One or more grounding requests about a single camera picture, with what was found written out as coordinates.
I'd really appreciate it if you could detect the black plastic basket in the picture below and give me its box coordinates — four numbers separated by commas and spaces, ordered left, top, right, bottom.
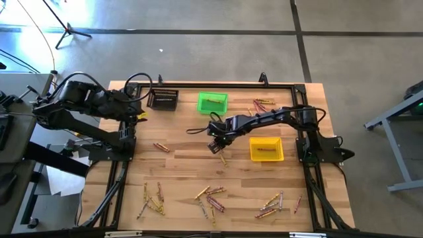
147, 88, 180, 112

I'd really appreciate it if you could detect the white paper sheet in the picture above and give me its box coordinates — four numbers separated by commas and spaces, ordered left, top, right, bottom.
46, 155, 90, 198

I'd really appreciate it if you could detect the yellow cable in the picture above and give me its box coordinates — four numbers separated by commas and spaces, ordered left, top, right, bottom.
16, 0, 58, 73

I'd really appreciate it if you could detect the black left camera cable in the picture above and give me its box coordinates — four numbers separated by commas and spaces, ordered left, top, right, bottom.
124, 72, 153, 103

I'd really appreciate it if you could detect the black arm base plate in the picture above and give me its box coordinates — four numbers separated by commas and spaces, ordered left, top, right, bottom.
87, 127, 137, 163
295, 135, 356, 166

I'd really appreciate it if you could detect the gray metal table frame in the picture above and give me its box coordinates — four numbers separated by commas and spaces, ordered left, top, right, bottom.
363, 87, 423, 192

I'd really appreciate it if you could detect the black aluminium table frame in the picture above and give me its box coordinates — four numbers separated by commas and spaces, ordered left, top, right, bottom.
77, 82, 356, 232

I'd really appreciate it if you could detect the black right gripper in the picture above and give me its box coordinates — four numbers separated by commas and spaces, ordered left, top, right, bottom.
207, 118, 239, 155

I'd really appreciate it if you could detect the green plastic basket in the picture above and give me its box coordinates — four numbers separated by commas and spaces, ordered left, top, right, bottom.
197, 91, 229, 116

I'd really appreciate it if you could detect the black tripod stand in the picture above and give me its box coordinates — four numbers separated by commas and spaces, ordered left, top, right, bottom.
41, 0, 93, 50

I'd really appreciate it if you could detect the gray desk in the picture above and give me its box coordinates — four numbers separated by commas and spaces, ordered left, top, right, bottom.
0, 72, 54, 234

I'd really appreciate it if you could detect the black support beam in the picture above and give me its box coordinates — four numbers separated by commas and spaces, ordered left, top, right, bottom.
24, 141, 90, 178

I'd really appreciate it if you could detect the black camera cable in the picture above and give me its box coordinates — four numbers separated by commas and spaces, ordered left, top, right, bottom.
186, 111, 225, 136
124, 72, 153, 103

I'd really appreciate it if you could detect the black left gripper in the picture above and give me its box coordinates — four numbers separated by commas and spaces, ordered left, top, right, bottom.
110, 89, 149, 124

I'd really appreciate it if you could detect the black right camera cable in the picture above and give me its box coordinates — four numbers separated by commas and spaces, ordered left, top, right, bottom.
186, 111, 225, 136

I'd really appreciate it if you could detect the silver bracket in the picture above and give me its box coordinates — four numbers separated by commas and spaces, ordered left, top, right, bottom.
289, 231, 327, 238
104, 231, 143, 238

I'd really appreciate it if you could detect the black device green light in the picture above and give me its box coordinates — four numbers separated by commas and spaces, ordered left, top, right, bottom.
403, 81, 423, 116

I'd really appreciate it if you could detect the yellow plastic basket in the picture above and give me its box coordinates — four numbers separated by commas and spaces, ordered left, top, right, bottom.
249, 137, 285, 163

